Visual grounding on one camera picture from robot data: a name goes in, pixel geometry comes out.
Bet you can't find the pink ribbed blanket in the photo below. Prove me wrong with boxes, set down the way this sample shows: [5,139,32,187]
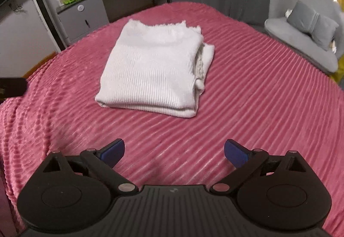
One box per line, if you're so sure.
[0,2,344,237]

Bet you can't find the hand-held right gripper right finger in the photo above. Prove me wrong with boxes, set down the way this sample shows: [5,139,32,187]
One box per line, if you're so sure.
[210,139,307,196]

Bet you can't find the grey drawer cabinet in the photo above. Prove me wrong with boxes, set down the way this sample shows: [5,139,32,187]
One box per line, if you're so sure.
[56,0,110,44]

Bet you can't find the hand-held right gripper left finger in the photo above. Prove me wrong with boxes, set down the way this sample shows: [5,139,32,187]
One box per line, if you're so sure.
[43,138,137,196]

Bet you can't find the grey shell armchair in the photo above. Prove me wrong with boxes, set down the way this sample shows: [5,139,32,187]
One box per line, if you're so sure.
[265,0,344,75]

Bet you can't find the grey bow pillow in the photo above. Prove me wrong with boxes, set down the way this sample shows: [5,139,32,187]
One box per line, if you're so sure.
[287,0,339,51]

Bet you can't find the white knit sweater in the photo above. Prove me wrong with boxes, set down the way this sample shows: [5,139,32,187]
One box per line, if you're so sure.
[95,19,215,119]

